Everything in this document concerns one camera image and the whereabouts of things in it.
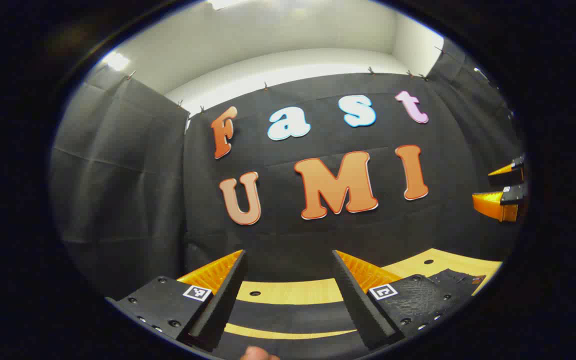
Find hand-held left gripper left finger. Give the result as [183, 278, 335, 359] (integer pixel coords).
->
[104, 249, 249, 352]

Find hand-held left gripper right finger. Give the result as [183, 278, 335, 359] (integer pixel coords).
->
[331, 249, 473, 351]

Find dark grey jeans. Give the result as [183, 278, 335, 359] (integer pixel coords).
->
[216, 268, 487, 360]

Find black backdrop cloth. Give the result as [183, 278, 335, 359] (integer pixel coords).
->
[49, 39, 528, 301]

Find ceiling light panel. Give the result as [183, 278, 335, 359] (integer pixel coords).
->
[207, 0, 256, 11]
[102, 50, 132, 72]

